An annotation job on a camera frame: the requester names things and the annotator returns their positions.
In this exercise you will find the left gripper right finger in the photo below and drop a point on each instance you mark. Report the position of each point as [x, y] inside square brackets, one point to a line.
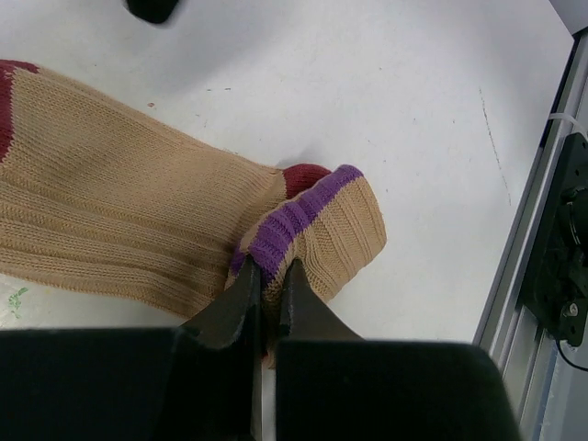
[332, 384]

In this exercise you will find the aluminium front rail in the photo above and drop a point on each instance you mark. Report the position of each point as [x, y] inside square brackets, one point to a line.
[534, 325]

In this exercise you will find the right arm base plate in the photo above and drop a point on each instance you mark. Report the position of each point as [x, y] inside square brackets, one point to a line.
[555, 283]

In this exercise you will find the tan maroon purple striped sock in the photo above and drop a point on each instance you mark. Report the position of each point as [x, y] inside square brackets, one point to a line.
[97, 197]

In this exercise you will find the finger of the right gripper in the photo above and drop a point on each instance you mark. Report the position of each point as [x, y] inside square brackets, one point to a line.
[152, 11]

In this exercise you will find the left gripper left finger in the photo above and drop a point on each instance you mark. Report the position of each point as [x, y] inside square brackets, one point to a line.
[197, 381]

